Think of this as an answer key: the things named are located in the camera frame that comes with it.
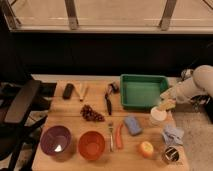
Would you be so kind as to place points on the yellow red apple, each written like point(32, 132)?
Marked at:
point(146, 149)

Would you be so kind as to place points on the orange bowl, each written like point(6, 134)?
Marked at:
point(91, 145)

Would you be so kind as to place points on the metal tin can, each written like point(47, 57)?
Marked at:
point(170, 155)

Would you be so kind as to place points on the green plastic tray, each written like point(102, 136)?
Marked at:
point(141, 92)

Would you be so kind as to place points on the white paper cup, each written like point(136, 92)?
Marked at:
point(157, 116)

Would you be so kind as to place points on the black rectangular block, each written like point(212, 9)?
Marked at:
point(68, 91)

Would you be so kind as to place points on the blue sponge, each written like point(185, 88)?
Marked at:
point(133, 125)

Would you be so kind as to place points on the metal fork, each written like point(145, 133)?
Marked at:
point(110, 127)

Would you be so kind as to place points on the purple bowl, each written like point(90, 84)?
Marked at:
point(55, 140)

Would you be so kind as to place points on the orange red pepper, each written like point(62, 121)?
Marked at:
point(118, 136)

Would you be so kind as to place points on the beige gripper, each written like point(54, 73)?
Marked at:
point(167, 101)

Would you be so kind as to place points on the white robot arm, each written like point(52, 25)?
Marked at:
point(200, 83)

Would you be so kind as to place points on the crumpled blue cloth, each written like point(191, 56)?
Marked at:
point(172, 135)

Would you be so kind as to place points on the dark grape bunch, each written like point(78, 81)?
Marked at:
point(91, 115)

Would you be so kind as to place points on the grey round base plate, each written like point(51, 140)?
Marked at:
point(186, 73)

